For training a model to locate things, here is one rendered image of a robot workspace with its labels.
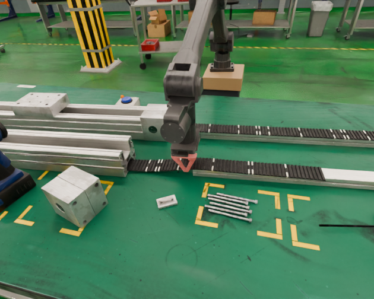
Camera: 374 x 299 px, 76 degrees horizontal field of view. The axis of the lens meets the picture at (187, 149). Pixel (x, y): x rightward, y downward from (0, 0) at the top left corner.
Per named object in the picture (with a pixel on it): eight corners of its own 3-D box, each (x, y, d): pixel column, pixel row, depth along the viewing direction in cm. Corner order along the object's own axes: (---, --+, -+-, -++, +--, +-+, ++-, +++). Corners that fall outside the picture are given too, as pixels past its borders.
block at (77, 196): (115, 197, 66) (106, 171, 60) (82, 229, 58) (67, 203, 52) (89, 184, 70) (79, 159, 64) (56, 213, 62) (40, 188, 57)
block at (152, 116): (175, 123, 94) (173, 101, 88) (168, 142, 85) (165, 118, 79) (153, 122, 96) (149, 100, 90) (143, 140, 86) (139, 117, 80)
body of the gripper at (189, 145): (170, 154, 63) (167, 130, 58) (177, 132, 71) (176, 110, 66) (195, 156, 62) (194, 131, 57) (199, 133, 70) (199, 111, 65)
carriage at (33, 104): (72, 108, 96) (66, 93, 92) (56, 123, 87) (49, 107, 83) (37, 107, 98) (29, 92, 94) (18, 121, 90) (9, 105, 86)
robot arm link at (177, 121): (203, 73, 55) (167, 72, 57) (190, 96, 46) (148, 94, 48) (203, 119, 62) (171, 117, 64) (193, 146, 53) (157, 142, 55)
